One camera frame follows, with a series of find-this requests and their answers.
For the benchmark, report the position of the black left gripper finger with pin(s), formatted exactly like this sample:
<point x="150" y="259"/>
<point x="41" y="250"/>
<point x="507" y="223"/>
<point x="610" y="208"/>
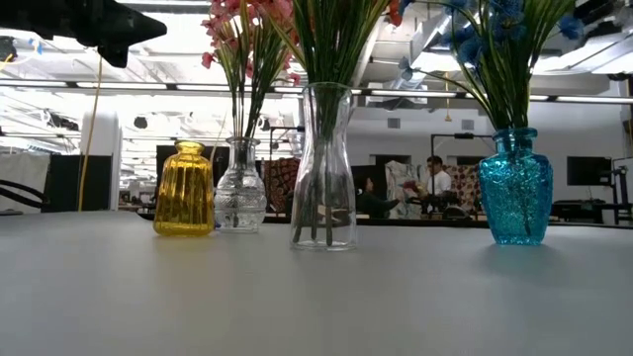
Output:
<point x="116" y="57"/>
<point x="123" y="25"/>

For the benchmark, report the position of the red artificial flower stem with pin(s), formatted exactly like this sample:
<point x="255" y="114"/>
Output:
<point x="336" y="29"/>
<point x="366" y="20"/>
<point x="316" y="39"/>

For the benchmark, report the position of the blue artificial flower stem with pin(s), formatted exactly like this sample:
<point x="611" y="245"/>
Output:
<point x="571" y="27"/>
<point x="504" y="15"/>
<point x="524" y="59"/>
<point x="470" y="49"/>

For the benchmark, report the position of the yellow glass vase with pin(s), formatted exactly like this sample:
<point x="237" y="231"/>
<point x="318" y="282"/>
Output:
<point x="183" y="193"/>

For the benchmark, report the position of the short clear patterned glass vase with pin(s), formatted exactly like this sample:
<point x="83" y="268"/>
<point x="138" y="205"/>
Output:
<point x="241" y="193"/>

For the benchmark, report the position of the tall clear glass vase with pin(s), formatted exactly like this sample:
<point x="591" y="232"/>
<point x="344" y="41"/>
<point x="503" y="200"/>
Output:
<point x="324" y="173"/>

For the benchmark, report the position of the teal glass vase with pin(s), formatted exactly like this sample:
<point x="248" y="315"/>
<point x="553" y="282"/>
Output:
<point x="515" y="188"/>

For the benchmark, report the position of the long horizontal light bar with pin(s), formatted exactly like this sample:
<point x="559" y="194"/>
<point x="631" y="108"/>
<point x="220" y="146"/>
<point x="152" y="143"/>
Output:
<point x="123" y="85"/>

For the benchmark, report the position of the black round dome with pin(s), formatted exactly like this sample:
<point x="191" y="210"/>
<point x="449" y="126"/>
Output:
<point x="140" y="122"/>

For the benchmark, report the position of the white pillar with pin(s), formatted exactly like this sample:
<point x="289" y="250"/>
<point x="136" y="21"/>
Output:
<point x="106" y="148"/>

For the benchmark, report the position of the black partition panel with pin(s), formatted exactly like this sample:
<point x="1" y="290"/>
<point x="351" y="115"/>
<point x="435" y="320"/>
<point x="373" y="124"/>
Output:
<point x="64" y="183"/>

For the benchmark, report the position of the white cloth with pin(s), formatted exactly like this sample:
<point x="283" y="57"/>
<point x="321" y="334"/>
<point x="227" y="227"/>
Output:
<point x="20" y="173"/>

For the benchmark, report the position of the colourful patterned cloth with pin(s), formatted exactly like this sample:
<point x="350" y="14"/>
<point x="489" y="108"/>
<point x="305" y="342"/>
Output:
<point x="467" y="183"/>
<point x="282" y="178"/>

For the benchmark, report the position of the person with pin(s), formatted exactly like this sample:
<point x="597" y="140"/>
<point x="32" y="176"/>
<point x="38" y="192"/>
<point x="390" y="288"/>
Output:
<point x="373" y="203"/>
<point x="439" y="183"/>

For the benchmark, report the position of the pale patterned cloth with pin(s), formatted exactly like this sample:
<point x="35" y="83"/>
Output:
<point x="398" y="178"/>

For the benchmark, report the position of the black desk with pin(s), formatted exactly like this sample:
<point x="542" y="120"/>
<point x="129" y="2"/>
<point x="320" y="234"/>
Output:
<point x="578" y="205"/>

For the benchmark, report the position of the black monitor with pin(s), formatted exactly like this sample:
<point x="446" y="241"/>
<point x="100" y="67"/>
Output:
<point x="588" y="170"/>

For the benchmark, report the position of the black equipment stand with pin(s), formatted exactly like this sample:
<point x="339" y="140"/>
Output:
<point x="624" y="188"/>

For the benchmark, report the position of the black metal frame stand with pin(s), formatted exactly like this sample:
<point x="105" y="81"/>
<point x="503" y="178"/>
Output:
<point x="462" y="135"/>
<point x="287" y="128"/>

